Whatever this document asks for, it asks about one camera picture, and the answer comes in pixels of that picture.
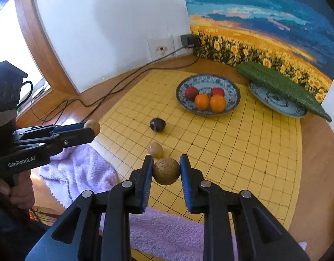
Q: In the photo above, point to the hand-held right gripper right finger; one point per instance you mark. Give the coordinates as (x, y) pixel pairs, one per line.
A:
(187, 185)

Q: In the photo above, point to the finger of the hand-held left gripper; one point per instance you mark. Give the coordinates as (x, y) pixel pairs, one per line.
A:
(70, 127)
(74, 138)

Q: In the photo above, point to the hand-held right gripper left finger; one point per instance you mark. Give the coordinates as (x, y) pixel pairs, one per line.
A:
(146, 185)

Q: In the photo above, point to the small brown longan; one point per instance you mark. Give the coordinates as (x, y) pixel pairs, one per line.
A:
(92, 126)
(155, 149)

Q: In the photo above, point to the large brown speckled longan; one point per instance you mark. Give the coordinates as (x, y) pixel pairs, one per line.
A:
(166, 170)

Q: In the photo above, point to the orange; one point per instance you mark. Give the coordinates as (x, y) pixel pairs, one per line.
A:
(217, 103)
(202, 102)

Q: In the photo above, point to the red apple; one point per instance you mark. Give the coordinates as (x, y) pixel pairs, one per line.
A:
(191, 93)
(217, 91)

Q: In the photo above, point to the blue patterned porcelain plate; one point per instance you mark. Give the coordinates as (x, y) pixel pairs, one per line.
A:
(275, 100)
(199, 80)

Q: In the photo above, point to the person's left forearm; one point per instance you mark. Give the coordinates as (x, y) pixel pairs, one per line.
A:
(11, 236)

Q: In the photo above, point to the person's left hand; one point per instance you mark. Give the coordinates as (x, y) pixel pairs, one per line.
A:
(20, 195)

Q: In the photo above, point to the purple fluffy towel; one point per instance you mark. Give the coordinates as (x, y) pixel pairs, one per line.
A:
(80, 174)

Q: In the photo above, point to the yellow grid game board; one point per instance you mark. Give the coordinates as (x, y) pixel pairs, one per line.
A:
(237, 155)

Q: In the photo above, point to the dark purple plum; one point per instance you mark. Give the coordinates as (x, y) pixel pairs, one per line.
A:
(157, 125)

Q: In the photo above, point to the colourful patterned cloth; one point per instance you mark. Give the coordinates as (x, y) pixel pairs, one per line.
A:
(44, 214)

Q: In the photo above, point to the green cucumber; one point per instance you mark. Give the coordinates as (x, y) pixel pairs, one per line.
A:
(278, 87)

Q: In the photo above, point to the black power adapter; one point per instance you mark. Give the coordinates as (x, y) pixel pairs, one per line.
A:
(190, 40)

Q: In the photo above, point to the sunflower field painting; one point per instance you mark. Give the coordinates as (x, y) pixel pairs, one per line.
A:
(251, 19)

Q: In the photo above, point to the wooden window frame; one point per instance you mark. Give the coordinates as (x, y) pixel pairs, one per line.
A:
(47, 54)

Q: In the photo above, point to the white wall outlet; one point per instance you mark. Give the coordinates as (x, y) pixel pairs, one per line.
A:
(176, 43)
(153, 43)

